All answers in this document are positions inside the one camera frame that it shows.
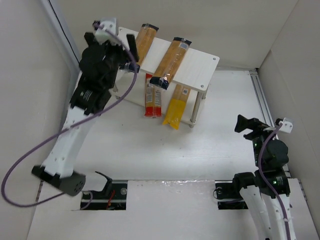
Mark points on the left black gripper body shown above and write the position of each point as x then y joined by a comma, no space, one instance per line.
110,46

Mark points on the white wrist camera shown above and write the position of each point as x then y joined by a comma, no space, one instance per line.
286,124
106,29

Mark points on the red spaghetti bag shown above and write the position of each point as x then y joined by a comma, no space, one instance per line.
153,101

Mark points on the yellow spaghetti bag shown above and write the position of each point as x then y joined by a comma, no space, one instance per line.
176,106

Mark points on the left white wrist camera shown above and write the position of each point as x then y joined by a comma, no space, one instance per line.
106,29

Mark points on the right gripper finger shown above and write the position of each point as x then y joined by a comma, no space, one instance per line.
252,135
244,123

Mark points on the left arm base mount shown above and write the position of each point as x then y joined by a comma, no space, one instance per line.
115,200

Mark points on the black-ended spaghetti bag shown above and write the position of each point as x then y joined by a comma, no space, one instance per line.
170,63
144,41

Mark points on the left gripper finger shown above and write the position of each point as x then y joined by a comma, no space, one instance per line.
132,46
90,38

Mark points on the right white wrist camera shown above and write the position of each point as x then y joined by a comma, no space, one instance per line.
286,124

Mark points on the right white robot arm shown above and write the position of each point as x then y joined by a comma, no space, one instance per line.
266,192

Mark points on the aluminium rail right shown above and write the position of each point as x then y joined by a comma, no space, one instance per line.
257,85

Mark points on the white two-tier shelf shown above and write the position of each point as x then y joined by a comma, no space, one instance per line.
195,72

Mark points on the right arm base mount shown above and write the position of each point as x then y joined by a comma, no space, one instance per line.
227,197

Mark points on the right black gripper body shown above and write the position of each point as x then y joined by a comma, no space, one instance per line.
256,130

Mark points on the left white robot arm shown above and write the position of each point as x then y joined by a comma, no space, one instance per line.
84,107

